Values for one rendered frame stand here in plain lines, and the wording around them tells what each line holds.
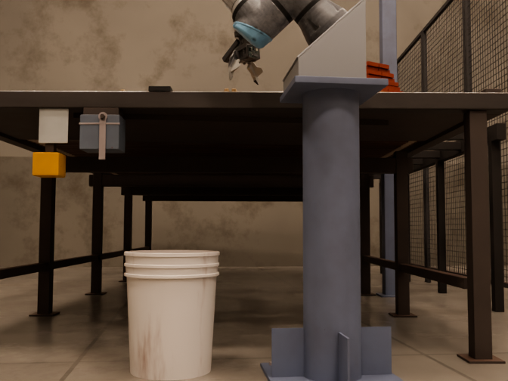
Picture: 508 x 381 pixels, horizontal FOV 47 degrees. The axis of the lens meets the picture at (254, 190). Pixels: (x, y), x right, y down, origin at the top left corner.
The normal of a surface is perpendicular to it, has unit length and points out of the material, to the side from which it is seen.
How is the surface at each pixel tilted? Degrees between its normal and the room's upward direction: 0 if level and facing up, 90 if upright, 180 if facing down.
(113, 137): 90
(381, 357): 90
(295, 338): 90
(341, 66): 90
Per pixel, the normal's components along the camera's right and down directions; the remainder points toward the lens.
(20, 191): 0.11, -0.07
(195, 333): 0.67, 0.00
